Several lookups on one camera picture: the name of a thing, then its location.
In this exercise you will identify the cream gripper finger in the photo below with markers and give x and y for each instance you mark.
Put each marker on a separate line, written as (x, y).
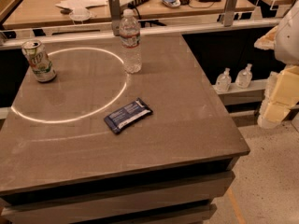
(280, 96)
(267, 41)

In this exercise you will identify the blue rxbar blueberry bar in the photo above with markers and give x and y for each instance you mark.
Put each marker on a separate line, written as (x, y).
(125, 116)

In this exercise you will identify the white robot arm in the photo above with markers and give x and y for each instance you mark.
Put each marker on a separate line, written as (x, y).
(286, 47)

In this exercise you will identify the green white 7up can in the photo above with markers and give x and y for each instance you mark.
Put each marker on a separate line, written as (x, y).
(38, 59)

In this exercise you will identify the right clear sanitizer bottle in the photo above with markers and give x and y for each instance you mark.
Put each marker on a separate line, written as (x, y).
(244, 77)

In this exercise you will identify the clear sanitizer bottle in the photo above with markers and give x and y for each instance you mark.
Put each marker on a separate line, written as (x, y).
(223, 81)
(244, 77)

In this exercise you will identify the left clear sanitizer bottle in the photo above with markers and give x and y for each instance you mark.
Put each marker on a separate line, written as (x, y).
(223, 81)

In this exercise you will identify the blue white face mask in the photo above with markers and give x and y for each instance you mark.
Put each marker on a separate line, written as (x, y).
(171, 3)

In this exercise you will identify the upper grey cabinet drawer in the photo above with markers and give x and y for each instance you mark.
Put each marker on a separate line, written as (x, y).
(99, 207)

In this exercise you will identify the grey cabinet drawer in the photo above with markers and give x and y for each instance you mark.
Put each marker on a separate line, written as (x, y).
(99, 207)
(186, 215)

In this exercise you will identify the clear plastic water bottle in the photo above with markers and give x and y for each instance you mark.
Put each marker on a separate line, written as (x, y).
(130, 41)

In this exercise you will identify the lower grey cabinet drawer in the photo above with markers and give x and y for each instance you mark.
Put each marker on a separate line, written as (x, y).
(186, 215)

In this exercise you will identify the white paper sheets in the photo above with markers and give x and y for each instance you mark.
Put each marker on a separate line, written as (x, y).
(81, 3)

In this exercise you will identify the right grey metal post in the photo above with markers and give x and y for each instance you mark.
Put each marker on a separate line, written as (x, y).
(229, 13)

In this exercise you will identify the grey metal post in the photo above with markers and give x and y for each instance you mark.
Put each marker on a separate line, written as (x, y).
(115, 14)
(229, 13)

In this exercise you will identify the left grey metal post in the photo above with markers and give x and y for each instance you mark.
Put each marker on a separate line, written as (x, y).
(115, 14)

